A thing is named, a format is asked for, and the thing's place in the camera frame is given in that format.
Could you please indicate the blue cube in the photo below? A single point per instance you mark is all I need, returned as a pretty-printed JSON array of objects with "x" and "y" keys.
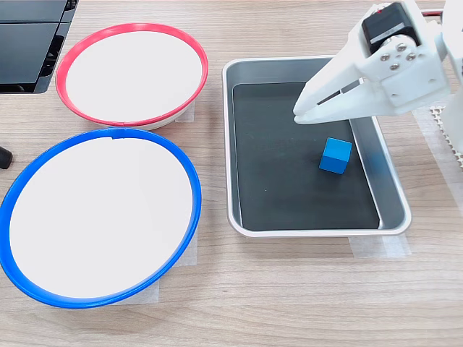
[{"x": 334, "y": 157}]

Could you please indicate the steel tray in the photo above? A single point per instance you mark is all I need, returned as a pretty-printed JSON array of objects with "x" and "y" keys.
[{"x": 390, "y": 195}]

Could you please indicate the black tray mat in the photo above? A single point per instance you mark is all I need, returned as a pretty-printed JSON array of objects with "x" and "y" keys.
[{"x": 282, "y": 173}]

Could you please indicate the red-rimmed white plate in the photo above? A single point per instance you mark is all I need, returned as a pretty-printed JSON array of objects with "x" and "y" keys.
[{"x": 134, "y": 76}]

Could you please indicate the blue-rimmed white plate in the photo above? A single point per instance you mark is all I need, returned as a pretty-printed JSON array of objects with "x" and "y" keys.
[{"x": 101, "y": 217}]

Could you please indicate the black electronic device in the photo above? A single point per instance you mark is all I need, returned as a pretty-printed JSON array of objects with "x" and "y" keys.
[{"x": 25, "y": 47}]

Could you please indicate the small black object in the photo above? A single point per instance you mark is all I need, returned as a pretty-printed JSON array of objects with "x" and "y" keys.
[{"x": 4, "y": 158}]

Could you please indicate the pale perforated base plate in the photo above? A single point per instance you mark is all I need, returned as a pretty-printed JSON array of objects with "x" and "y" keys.
[{"x": 457, "y": 155}]

